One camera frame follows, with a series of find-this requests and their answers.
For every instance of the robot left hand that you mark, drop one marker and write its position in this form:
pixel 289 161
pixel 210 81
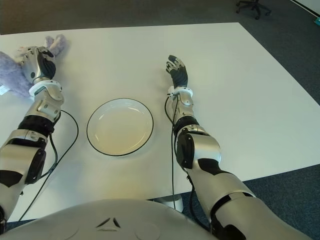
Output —
pixel 37 66

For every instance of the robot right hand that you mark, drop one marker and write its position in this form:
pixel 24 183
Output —
pixel 180 76

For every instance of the purple plush bunny doll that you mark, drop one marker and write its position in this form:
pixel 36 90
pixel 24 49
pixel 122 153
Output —
pixel 12 75

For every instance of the robot right arm silver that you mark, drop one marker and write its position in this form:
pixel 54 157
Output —
pixel 217 160

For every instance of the robot left arm silver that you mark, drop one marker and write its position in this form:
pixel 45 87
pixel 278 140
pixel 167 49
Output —
pixel 27 142

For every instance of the white plate black rim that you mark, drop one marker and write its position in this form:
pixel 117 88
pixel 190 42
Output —
pixel 120 127

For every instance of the black office chair base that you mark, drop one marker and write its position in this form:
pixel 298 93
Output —
pixel 253 7

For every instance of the white table leg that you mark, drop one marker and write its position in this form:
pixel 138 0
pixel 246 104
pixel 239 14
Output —
pixel 175 200

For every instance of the teal box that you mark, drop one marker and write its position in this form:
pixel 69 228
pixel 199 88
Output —
pixel 317 22

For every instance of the silver robot torso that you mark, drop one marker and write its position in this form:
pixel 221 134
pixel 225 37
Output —
pixel 105 220

